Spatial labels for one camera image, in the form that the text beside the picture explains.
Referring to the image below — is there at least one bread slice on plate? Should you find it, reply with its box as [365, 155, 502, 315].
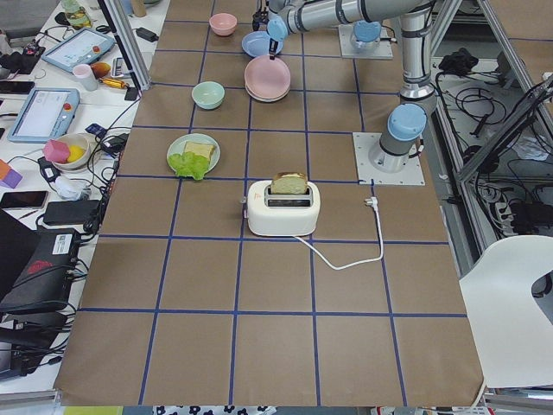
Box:
[183, 141, 216, 163]

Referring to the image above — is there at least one near blue teach pendant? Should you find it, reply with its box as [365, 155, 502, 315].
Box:
[8, 87, 80, 144]

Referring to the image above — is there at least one far blue teach pendant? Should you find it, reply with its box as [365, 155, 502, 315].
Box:
[41, 28, 115, 73]

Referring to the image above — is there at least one pink cup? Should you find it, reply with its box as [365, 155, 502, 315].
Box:
[72, 64, 99, 91]

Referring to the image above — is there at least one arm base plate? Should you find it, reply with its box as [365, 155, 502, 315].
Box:
[339, 23, 393, 60]
[353, 132, 425, 186]

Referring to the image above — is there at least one beige bowl with toys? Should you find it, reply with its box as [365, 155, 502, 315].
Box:
[42, 132, 93, 172]

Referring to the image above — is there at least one green plate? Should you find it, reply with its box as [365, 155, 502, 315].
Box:
[167, 133, 220, 181]

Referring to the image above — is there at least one aluminium frame post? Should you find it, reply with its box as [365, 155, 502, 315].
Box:
[98, 0, 151, 92]

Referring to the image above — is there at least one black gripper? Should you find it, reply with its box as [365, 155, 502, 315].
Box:
[269, 38, 279, 60]

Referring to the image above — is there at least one cream white plate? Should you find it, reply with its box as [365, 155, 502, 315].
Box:
[245, 85, 289, 103]

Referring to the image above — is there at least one white toaster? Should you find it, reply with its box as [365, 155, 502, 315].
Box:
[245, 180, 321, 237]

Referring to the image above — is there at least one blue teach pendant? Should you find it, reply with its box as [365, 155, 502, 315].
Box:
[41, 28, 115, 73]
[8, 87, 80, 144]

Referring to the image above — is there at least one white chair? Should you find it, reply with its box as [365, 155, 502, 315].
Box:
[460, 235, 552, 388]

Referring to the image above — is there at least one green bowl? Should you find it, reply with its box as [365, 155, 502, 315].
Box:
[192, 81, 226, 110]

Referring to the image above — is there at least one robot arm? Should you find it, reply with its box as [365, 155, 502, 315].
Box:
[259, 0, 436, 174]
[351, 21, 382, 49]

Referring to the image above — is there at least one green lettuce leaf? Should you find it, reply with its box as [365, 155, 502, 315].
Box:
[168, 154, 210, 181]

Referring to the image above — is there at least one pink plate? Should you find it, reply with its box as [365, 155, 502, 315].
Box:
[244, 55, 291, 98]

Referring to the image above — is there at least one blue plate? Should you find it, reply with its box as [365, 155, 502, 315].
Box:
[241, 30, 270, 58]

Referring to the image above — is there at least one black power adapter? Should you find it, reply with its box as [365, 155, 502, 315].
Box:
[135, 28, 159, 42]

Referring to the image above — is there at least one bread slice in toaster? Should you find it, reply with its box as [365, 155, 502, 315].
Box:
[270, 172, 308, 195]

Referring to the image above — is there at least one black smartphone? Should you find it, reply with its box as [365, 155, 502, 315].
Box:
[1, 190, 49, 209]

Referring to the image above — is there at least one pink bowl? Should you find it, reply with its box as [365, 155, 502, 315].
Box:
[209, 13, 238, 36]

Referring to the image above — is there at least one white toaster power cable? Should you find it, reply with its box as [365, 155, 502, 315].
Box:
[291, 196, 385, 271]

